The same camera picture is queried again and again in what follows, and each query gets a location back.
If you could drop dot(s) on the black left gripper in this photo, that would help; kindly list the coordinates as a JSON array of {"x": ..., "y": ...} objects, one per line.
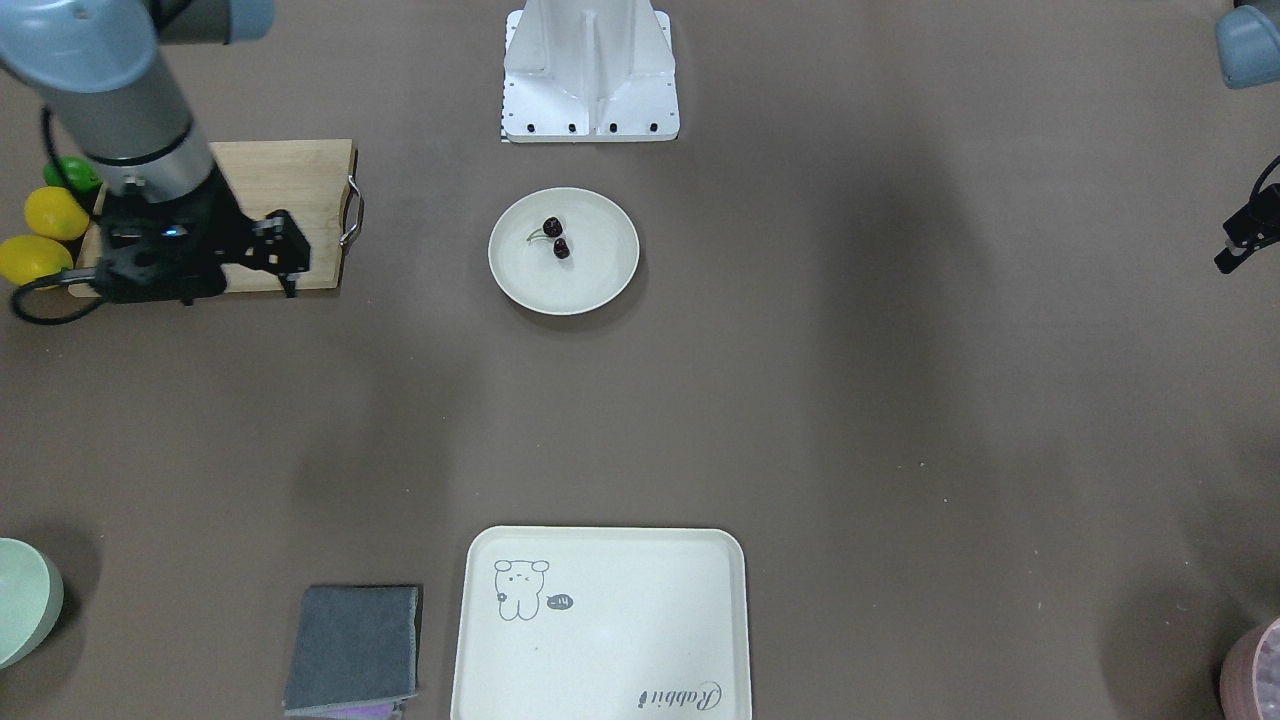
[{"x": 1247, "y": 232}]

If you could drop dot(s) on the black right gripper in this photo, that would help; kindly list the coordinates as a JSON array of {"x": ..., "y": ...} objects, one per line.
[{"x": 226, "y": 227}]

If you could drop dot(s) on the cream round plate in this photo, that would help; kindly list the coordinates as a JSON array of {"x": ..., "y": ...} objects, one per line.
[{"x": 604, "y": 243}]

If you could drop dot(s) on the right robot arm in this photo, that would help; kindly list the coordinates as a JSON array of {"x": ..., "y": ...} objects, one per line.
[{"x": 98, "y": 67}]

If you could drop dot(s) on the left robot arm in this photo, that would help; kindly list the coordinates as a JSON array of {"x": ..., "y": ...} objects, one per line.
[{"x": 1248, "y": 42}]

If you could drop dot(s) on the white rabbit tray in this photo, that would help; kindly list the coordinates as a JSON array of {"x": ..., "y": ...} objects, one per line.
[{"x": 603, "y": 623}]

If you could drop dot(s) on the green lime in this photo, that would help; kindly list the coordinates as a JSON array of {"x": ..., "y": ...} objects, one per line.
[{"x": 73, "y": 174}]

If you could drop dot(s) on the yellow lemon near scoop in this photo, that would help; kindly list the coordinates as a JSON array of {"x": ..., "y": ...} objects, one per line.
[{"x": 27, "y": 257}]

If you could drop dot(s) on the wooden cutting board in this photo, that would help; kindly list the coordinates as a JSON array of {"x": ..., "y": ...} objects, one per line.
[{"x": 314, "y": 180}]

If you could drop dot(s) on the mint green bowl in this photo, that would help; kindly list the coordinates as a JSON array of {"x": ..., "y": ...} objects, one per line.
[{"x": 32, "y": 594}]

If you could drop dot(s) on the grey folded cloth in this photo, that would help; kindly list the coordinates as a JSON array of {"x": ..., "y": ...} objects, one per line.
[{"x": 355, "y": 653}]

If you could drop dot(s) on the pink bowl with ice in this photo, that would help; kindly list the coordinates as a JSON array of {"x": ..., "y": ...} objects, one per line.
[{"x": 1249, "y": 676}]

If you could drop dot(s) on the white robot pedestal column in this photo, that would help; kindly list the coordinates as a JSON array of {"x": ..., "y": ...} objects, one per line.
[{"x": 589, "y": 72}]

